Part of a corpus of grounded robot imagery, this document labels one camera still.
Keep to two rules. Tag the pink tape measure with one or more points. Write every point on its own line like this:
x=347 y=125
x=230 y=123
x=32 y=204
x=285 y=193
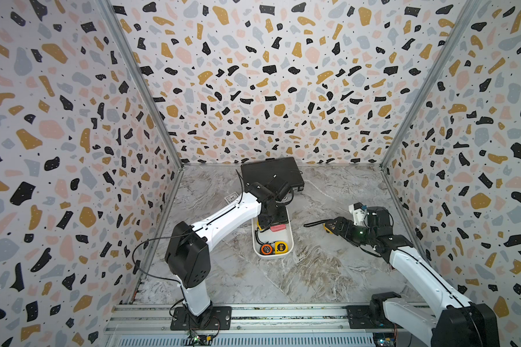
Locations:
x=279 y=227

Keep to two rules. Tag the orange black tape measure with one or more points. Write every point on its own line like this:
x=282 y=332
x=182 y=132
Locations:
x=266 y=249

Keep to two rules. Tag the yellow tape measure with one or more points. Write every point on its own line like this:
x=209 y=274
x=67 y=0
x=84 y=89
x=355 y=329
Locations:
x=327 y=224
x=259 y=228
x=281 y=247

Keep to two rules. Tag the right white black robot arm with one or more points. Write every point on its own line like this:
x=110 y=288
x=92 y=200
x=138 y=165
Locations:
x=454 y=319

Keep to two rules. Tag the white plastic storage tray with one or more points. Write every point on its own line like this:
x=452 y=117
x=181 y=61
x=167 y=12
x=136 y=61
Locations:
x=269 y=237

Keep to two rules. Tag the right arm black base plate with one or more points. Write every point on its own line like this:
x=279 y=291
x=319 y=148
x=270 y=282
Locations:
x=359 y=317

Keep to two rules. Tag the aluminium front rail frame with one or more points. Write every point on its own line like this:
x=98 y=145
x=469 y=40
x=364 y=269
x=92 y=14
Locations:
x=251 y=325

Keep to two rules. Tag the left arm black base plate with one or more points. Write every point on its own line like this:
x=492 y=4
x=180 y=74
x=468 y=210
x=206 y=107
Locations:
x=216 y=318

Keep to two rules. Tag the black hard carrying case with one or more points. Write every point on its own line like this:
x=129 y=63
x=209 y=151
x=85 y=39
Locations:
x=264 y=171

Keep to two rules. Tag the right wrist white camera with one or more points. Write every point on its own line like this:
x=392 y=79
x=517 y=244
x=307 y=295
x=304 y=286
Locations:
x=359 y=212

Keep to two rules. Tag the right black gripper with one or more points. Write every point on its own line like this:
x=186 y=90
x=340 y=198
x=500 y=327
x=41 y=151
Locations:
x=347 y=223

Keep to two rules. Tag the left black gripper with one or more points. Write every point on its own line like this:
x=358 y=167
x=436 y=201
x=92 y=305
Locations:
x=283 y=220

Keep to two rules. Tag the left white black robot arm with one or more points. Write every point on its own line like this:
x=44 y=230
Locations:
x=188 y=253

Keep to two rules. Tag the small playing card pack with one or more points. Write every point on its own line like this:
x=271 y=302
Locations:
x=231 y=198

